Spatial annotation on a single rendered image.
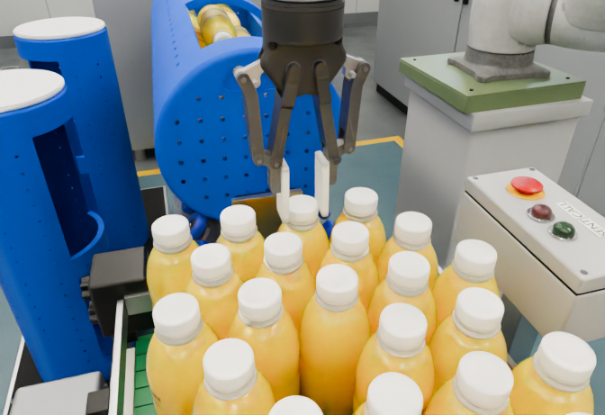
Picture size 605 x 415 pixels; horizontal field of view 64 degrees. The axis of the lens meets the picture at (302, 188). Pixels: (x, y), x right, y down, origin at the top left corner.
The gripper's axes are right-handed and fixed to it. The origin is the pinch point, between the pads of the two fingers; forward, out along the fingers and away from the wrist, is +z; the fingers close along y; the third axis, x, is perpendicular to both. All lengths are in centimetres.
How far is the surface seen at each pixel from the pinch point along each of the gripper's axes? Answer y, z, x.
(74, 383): 30.2, 26.9, -3.3
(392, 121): -138, 112, -247
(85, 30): 36, 9, -126
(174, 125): 12.8, -1.0, -18.9
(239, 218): 7.4, 2.3, 0.6
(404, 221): -9.7, 2.3, 6.1
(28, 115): 42, 12, -63
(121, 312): 22.0, 14.9, -1.8
